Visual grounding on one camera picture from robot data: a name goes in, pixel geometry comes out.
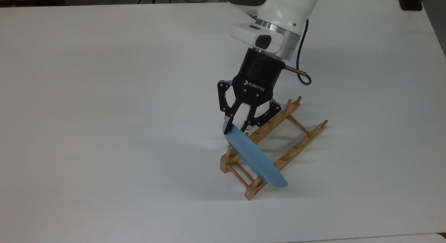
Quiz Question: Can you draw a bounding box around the blue round plate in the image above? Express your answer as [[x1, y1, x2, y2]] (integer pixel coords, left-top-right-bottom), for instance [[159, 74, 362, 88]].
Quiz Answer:
[[222, 122, 289, 189]]

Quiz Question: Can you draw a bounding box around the black table clamp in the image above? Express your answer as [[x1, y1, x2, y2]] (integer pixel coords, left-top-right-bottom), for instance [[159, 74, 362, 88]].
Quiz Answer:
[[397, 0, 424, 11]]

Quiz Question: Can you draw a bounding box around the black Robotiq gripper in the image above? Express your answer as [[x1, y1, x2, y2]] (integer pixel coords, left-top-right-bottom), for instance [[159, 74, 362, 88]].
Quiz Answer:
[[217, 48, 286, 135]]

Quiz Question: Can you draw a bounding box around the wooden plate rack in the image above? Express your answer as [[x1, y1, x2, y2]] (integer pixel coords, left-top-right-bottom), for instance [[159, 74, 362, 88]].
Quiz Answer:
[[220, 96, 328, 200]]

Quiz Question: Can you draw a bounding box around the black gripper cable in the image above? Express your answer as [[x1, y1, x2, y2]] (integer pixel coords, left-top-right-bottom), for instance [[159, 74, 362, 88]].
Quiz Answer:
[[284, 18, 313, 86]]

